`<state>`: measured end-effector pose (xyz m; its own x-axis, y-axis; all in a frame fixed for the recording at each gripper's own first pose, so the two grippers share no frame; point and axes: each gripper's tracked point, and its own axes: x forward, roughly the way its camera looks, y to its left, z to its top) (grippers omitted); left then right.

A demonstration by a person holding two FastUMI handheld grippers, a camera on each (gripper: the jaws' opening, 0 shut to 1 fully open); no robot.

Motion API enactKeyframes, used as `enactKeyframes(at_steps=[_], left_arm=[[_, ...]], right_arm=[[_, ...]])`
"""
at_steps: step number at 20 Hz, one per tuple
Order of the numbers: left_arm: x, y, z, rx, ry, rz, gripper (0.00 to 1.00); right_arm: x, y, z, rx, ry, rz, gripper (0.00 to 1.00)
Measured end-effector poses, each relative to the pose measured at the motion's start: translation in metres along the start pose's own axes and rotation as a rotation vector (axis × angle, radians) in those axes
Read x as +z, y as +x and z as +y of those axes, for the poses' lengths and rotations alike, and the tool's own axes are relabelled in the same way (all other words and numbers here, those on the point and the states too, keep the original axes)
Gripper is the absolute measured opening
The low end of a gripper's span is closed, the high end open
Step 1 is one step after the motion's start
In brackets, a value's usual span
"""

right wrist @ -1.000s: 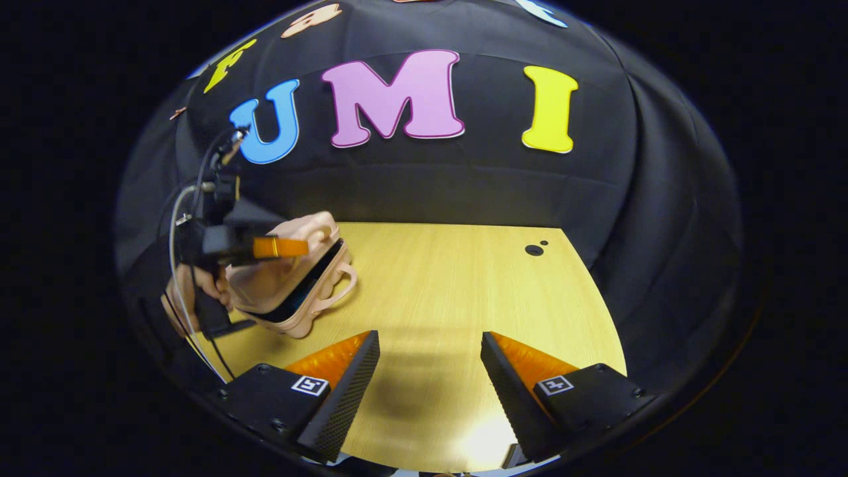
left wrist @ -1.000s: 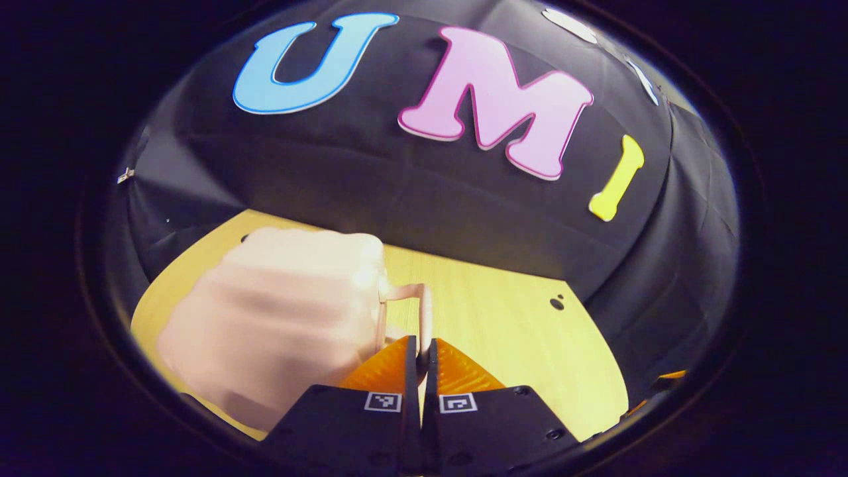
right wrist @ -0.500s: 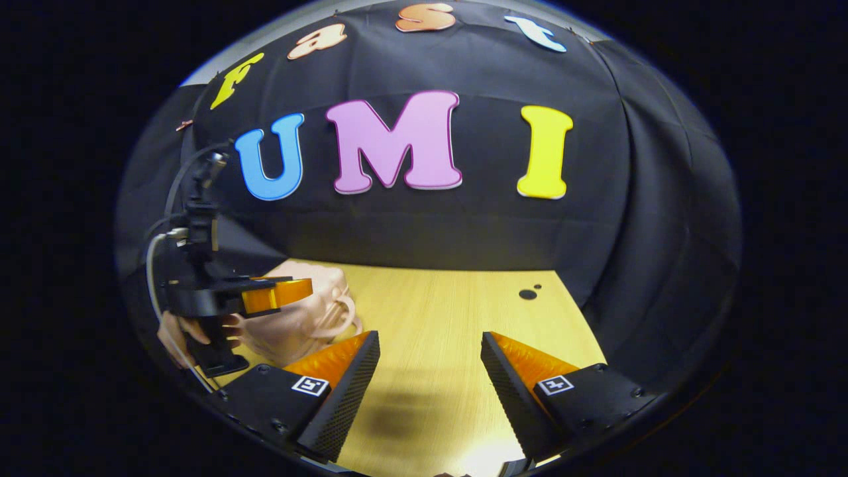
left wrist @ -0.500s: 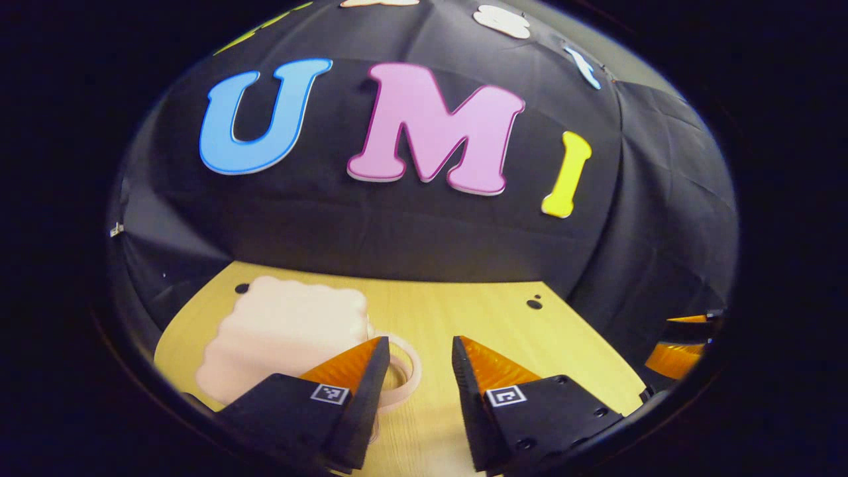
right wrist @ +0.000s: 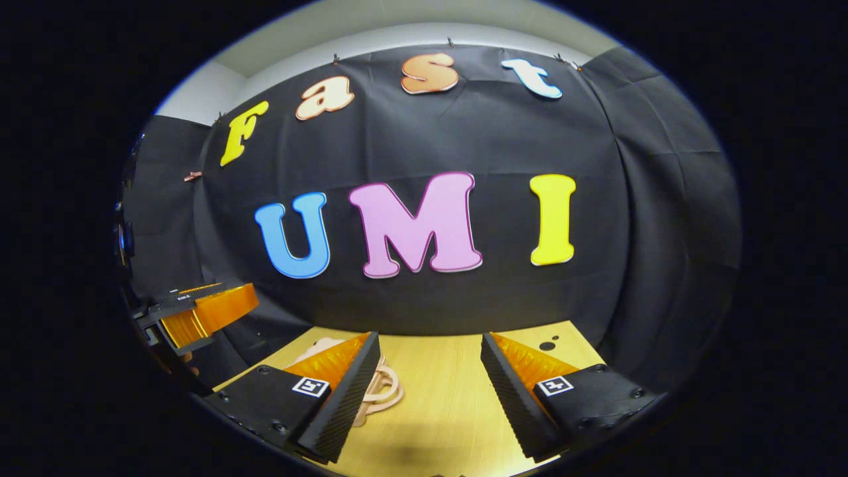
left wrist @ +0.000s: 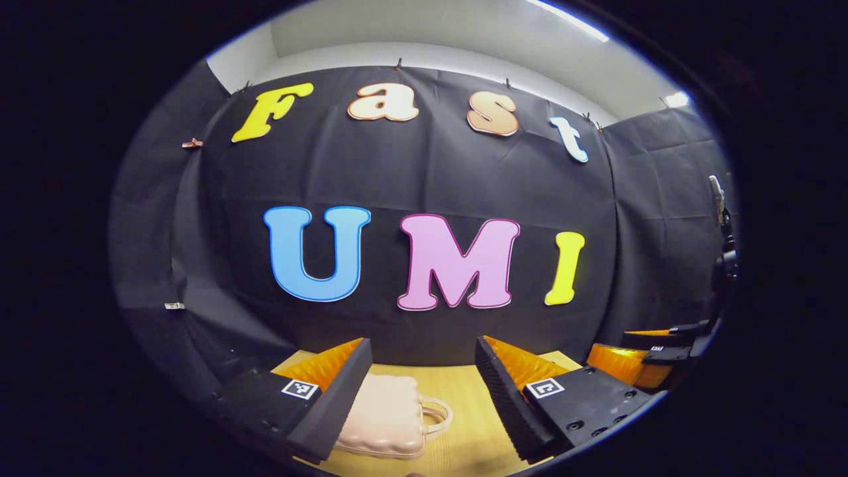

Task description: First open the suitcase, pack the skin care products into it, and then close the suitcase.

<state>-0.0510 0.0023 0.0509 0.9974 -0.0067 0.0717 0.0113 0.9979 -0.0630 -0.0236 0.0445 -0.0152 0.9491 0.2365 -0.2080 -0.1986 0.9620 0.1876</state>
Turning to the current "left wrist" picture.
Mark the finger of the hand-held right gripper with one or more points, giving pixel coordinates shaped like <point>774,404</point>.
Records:
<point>662,339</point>
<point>666,356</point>

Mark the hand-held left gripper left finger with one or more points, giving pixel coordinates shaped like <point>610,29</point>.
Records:
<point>334,404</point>

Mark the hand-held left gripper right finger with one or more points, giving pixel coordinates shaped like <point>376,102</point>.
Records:
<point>507,404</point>

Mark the small pink suitcase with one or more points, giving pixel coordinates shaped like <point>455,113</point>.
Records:
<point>387,417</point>

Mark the ceiling light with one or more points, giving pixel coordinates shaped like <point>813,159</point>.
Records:
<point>676,99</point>

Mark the black backdrop cloth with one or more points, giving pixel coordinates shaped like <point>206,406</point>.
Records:
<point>430,179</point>

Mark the copper spring clip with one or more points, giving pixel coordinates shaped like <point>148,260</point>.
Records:
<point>192,143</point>

